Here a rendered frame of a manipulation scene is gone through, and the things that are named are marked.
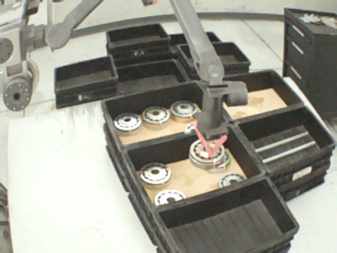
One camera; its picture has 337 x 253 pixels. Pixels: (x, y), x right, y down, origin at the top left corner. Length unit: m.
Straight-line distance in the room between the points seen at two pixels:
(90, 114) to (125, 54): 0.93
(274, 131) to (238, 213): 0.46
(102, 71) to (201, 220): 1.61
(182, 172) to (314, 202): 0.59
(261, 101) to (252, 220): 0.71
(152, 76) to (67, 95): 0.65
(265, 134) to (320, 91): 1.34
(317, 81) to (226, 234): 1.80
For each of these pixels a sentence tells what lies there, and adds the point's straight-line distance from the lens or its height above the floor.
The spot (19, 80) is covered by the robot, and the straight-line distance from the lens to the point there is 1.56.
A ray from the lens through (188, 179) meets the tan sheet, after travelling 1.62.
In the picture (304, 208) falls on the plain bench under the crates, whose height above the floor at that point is 0.70.
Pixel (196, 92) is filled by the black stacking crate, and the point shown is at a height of 0.89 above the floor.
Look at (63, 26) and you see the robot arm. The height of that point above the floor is 1.47.
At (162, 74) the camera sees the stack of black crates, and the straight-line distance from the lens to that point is 3.00.
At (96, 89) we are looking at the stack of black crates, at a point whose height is 0.54.
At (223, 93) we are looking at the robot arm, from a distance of 1.29.
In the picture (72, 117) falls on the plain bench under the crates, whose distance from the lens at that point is 2.15.
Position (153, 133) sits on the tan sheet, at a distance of 1.80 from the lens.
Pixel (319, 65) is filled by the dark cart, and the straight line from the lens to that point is 2.96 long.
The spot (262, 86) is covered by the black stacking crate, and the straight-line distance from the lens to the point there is 2.09.
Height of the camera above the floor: 1.94
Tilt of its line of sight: 37 degrees down
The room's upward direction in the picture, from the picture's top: straight up
